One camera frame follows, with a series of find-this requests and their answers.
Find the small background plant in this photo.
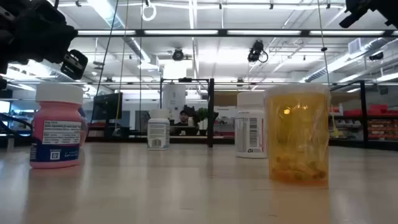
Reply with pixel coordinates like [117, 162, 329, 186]
[195, 107, 220, 136]

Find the orange pill bottle white cap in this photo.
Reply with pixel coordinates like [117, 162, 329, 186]
[263, 83, 331, 188]

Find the black overhead light bar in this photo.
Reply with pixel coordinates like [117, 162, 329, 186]
[74, 29, 398, 38]

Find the person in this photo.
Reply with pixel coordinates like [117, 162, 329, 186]
[174, 109, 200, 136]

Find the white cable loop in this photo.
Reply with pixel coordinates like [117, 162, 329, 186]
[141, 0, 157, 22]

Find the black background metal frame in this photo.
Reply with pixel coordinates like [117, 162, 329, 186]
[159, 77, 210, 138]

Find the yellow hanging cable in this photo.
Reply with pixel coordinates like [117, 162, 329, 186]
[114, 0, 130, 131]

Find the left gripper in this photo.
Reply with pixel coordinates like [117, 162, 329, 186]
[0, 0, 89, 81]

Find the shelving with red bins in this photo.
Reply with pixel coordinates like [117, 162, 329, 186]
[329, 104, 398, 149]

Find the black ceiling camera with cable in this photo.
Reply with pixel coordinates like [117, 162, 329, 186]
[247, 39, 269, 64]

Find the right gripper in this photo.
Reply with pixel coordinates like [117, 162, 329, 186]
[338, 0, 398, 29]

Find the pink medicine bottle white cap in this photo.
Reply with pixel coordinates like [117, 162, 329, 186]
[29, 83, 85, 170]

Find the white cylindrical tank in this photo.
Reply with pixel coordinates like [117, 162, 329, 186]
[162, 83, 187, 124]

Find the black background monitor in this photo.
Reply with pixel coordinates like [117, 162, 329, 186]
[92, 92, 124, 140]

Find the wooden shelf black metal frame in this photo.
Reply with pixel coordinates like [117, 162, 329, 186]
[207, 78, 369, 149]

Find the black hanging cable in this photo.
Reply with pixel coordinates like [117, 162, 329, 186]
[90, 0, 121, 125]

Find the thin hanging cable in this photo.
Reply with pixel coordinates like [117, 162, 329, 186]
[138, 0, 144, 138]
[316, 0, 340, 138]

